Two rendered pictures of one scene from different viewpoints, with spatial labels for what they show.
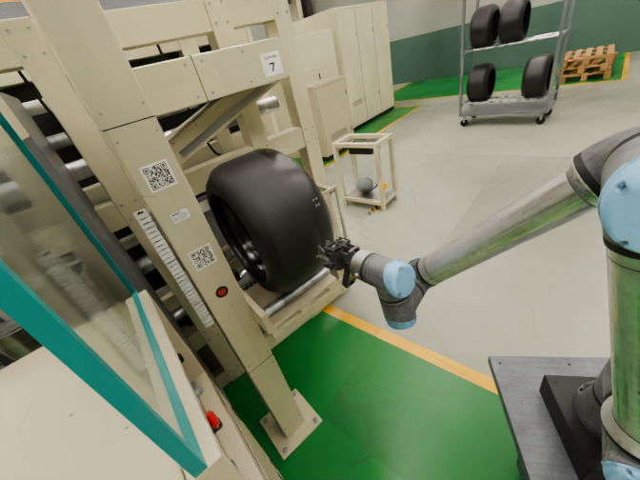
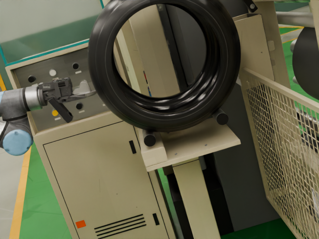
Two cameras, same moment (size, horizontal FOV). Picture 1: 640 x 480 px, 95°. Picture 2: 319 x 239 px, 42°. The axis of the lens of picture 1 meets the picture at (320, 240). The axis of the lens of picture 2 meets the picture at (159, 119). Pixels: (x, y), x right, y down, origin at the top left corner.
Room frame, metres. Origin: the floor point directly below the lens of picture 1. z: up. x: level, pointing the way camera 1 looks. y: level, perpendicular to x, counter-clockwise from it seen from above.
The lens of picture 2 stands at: (1.83, -1.20, 1.38)
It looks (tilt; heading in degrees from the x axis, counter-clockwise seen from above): 16 degrees down; 121
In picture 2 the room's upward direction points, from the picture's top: 16 degrees counter-clockwise
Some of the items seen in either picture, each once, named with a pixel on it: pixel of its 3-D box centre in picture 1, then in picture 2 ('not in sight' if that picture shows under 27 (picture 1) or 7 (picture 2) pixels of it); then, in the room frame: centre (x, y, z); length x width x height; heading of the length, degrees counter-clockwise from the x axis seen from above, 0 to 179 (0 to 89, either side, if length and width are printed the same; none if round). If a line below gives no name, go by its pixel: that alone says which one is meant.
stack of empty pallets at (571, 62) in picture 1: (587, 63); not in sight; (6.52, -6.53, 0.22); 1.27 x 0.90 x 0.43; 132
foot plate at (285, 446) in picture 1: (290, 420); not in sight; (0.91, 0.43, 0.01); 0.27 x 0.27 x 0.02; 32
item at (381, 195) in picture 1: (366, 171); not in sight; (3.28, -0.74, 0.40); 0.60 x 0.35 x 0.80; 42
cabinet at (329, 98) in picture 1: (325, 119); not in sight; (5.76, -0.67, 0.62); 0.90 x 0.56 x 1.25; 132
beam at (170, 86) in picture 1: (207, 77); not in sight; (1.38, 0.27, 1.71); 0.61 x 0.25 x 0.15; 122
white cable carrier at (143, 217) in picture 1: (179, 273); not in sight; (0.84, 0.48, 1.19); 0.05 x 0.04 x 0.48; 32
